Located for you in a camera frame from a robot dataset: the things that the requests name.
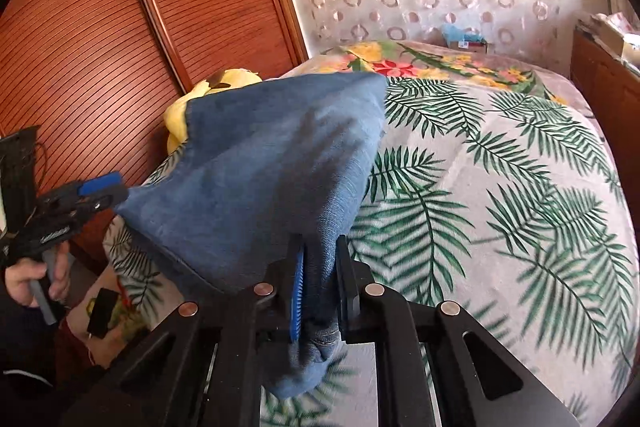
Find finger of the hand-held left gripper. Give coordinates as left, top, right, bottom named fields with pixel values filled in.
left=67, top=186, right=130, bottom=219
left=52, top=173, right=123, bottom=208

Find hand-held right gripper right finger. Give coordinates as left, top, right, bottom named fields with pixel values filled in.
left=335, top=235, right=581, bottom=427

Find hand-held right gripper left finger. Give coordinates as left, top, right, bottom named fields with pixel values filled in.
left=62, top=234, right=307, bottom=427

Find blue denim pants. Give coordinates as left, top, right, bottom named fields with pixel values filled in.
left=114, top=72, right=388, bottom=400

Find person's left forearm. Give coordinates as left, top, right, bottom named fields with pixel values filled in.
left=0, top=287, right=108, bottom=427

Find person's left hand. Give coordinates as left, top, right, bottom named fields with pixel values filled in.
left=4, top=239, right=72, bottom=308

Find yellow plush toy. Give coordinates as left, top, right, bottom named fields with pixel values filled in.
left=165, top=67, right=263, bottom=155

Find black rectangular tag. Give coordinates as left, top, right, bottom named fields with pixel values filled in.
left=87, top=288, right=119, bottom=341

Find beige floral cloth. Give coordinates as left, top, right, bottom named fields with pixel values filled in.
left=62, top=264, right=171, bottom=368

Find wooden slatted wardrobe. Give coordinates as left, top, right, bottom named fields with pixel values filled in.
left=0, top=0, right=308, bottom=268

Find floral blanket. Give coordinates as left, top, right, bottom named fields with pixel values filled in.
left=280, top=39, right=576, bottom=108

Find blue tissue box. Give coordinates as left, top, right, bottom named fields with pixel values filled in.
left=441, top=24, right=488, bottom=54

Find wooden cabinet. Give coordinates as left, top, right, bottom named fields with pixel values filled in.
left=570, top=29, right=640, bottom=148

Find cardboard box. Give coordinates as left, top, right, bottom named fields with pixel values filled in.
left=597, top=21, right=640, bottom=60

